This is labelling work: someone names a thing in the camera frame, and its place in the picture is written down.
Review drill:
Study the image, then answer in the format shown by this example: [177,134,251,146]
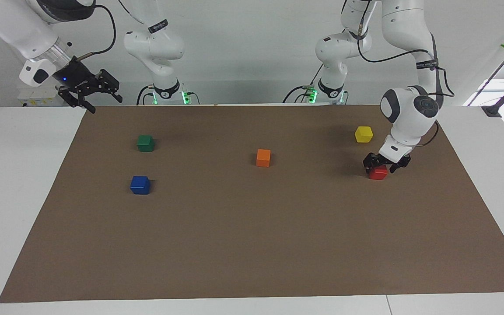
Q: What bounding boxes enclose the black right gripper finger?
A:
[58,87,96,114]
[97,69,124,104]

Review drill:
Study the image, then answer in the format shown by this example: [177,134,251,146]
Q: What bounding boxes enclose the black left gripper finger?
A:
[363,152,380,175]
[388,156,412,175]

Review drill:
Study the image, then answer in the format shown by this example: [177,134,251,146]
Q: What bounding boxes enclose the red block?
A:
[369,165,389,181]

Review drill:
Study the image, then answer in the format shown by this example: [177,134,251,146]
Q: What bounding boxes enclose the yellow block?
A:
[355,126,374,144]

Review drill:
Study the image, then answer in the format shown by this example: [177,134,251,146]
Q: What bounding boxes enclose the green block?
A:
[137,135,155,153]

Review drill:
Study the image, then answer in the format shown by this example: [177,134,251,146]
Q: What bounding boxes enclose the blue block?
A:
[130,176,151,195]

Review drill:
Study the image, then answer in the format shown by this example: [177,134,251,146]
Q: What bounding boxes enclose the white power strip box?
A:
[17,85,67,108]

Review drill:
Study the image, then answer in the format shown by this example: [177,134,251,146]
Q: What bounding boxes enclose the brown paper mat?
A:
[0,104,504,303]

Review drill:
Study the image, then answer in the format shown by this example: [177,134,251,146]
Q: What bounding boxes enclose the black right base cable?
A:
[136,86,154,106]

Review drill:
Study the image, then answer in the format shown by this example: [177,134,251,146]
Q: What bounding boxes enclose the black base cable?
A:
[136,86,154,106]
[282,63,325,104]

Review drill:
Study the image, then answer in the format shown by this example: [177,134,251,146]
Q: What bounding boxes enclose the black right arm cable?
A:
[76,4,117,62]

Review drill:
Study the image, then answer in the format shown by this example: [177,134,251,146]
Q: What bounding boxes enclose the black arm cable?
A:
[342,0,456,147]
[76,4,117,62]

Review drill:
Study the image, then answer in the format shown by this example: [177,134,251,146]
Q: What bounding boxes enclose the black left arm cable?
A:
[342,0,456,147]

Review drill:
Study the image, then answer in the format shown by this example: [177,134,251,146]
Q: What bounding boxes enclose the black left base cable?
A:
[282,63,325,104]

